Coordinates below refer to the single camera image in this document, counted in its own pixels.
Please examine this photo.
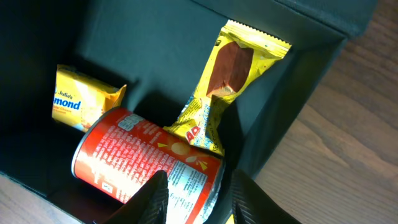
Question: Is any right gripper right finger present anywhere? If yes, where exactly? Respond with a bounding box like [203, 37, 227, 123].
[231, 170, 300, 224]

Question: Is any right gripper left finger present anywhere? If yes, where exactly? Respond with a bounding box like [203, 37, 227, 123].
[103, 170, 169, 224]

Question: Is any red Pringles can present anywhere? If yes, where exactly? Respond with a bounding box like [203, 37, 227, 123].
[71, 108, 222, 223]

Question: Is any orange Le-mond biscuit packet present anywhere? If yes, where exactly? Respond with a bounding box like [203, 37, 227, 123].
[52, 64, 127, 132]

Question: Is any yellow chocolate wafer packet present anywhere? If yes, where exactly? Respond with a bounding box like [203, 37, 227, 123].
[164, 20, 291, 156]

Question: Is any dark green box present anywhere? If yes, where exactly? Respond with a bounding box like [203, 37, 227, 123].
[1, 0, 377, 223]

